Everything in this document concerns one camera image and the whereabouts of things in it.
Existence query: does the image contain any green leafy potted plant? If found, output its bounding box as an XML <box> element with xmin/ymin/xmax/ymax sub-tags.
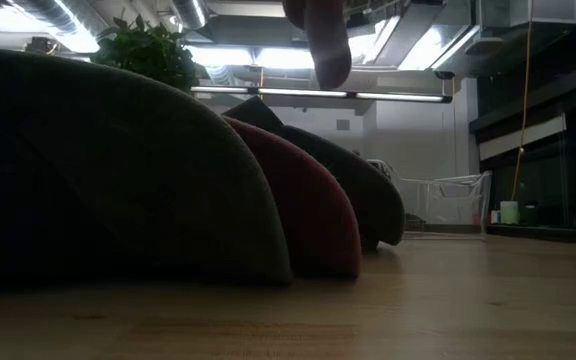
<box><xmin>89</xmin><ymin>13</ymin><xmax>202</xmax><ymax>94</ymax></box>

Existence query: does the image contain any clear acrylic bin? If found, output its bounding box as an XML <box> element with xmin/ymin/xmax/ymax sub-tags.
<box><xmin>366</xmin><ymin>158</ymin><xmax>493</xmax><ymax>241</ymax></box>

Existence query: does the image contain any dark side counter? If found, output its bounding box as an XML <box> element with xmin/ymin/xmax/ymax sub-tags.
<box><xmin>486</xmin><ymin>223</ymin><xmax>576</xmax><ymax>247</ymax></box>

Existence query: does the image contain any light green cup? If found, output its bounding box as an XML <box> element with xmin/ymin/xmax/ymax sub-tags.
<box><xmin>499</xmin><ymin>200</ymin><xmax>521</xmax><ymax>226</ymax></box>

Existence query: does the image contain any round black ceiling device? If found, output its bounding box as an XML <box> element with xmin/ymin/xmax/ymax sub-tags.
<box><xmin>23</xmin><ymin>37</ymin><xmax>59</xmax><ymax>55</ymax></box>

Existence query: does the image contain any silver round ceiling duct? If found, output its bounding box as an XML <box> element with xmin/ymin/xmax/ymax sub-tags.
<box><xmin>170</xmin><ymin>0</ymin><xmax>210</xmax><ymax>30</ymax></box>

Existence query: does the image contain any yellow hanging cable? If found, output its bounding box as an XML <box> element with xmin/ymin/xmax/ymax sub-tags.
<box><xmin>510</xmin><ymin>0</ymin><xmax>535</xmax><ymax>202</ymax></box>

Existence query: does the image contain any maroon baseball cap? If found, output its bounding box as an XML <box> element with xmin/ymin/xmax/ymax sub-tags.
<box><xmin>221</xmin><ymin>115</ymin><xmax>363</xmax><ymax>281</ymax></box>
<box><xmin>281</xmin><ymin>0</ymin><xmax>354</xmax><ymax>91</ymax></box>

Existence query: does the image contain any long hanging light bar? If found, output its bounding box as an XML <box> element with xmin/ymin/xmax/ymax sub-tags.
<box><xmin>190</xmin><ymin>84</ymin><xmax>454</xmax><ymax>105</ymax></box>

